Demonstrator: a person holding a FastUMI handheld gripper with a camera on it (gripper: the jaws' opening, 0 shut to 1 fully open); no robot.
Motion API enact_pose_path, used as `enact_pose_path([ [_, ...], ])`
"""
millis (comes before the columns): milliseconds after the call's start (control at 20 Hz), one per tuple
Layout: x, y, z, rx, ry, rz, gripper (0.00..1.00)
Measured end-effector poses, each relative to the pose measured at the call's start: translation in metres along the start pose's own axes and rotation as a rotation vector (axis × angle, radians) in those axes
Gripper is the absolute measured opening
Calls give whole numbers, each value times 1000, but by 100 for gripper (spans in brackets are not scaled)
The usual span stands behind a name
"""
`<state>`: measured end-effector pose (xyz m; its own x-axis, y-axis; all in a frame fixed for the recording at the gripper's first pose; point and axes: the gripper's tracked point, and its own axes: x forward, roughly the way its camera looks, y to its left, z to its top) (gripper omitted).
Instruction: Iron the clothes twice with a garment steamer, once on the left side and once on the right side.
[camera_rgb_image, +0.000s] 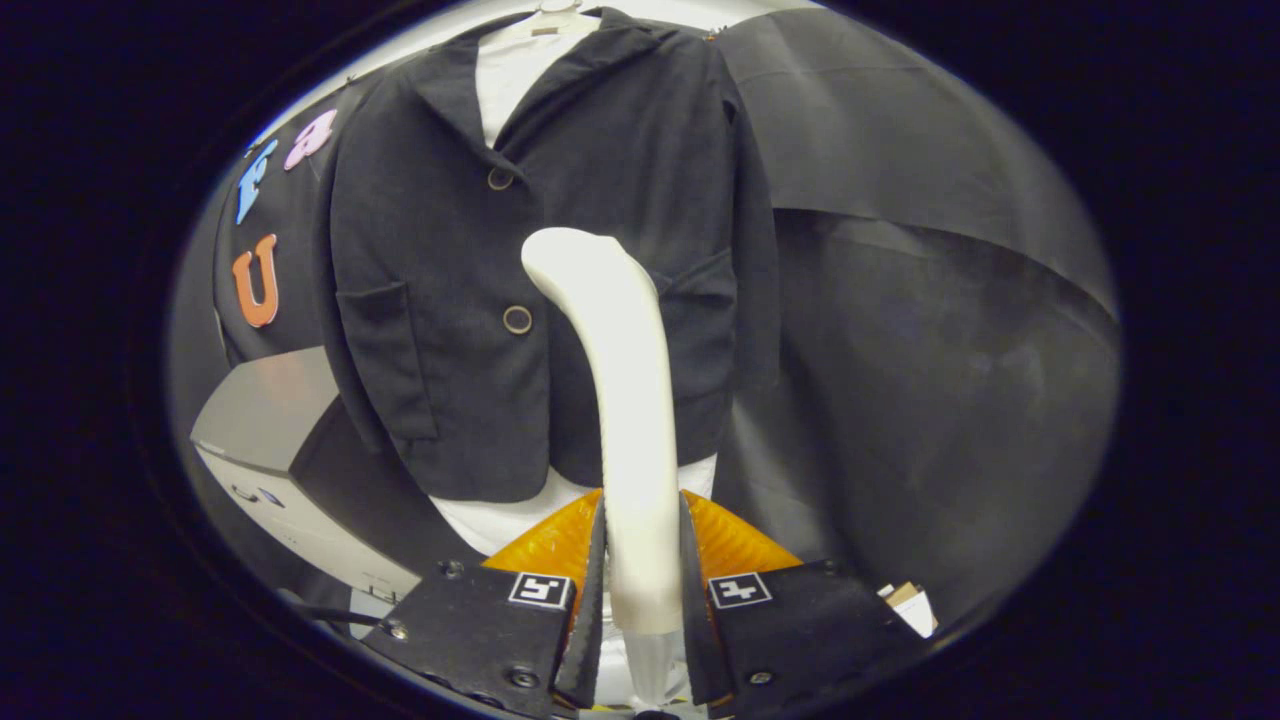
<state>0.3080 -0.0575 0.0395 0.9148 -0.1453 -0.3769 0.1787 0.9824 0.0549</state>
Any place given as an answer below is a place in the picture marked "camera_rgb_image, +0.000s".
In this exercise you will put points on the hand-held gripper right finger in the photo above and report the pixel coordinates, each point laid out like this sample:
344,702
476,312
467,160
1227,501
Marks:
695,620

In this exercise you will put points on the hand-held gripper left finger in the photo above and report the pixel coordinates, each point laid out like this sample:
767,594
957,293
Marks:
590,620

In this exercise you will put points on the white garment steamer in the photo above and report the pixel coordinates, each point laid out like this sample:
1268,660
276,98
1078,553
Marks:
625,400

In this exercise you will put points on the black jacket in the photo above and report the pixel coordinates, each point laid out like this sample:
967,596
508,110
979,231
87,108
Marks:
440,330

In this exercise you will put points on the brown and white cardboard box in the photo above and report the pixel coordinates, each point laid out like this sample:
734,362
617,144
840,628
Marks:
915,612

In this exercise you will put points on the black backdrop cloth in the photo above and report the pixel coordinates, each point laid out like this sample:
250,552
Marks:
950,400

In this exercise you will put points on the grey cabinet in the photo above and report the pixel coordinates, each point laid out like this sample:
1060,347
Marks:
260,410

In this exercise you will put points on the white mannequin torso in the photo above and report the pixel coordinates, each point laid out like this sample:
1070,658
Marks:
510,80

